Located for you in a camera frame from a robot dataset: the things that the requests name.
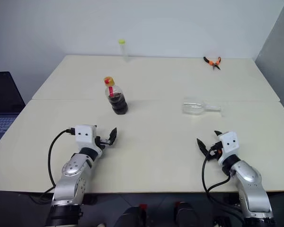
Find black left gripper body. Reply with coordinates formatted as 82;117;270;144
94;136;111;150

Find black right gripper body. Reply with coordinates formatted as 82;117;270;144
207;141;222;161

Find dark soda bottle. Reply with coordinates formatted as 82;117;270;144
103;76;129;116

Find clear plastic cup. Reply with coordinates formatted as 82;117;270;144
181;96;224;118

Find dark rounded shape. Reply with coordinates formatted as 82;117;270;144
174;201;200;227
114;205;148;227

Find orange black pliers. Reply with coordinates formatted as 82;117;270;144
203;56;222;71

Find clear tube with yellow cap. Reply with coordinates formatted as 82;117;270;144
118;39;131;63

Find dark laptop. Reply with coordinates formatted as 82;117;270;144
0;71;27;152

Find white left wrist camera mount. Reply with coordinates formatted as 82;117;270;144
74;124;103;158

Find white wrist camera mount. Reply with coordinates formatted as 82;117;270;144
218;131;240;164
74;124;103;158

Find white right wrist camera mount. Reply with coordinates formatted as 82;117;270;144
218;131;240;164

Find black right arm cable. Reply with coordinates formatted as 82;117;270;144
202;148;248;227

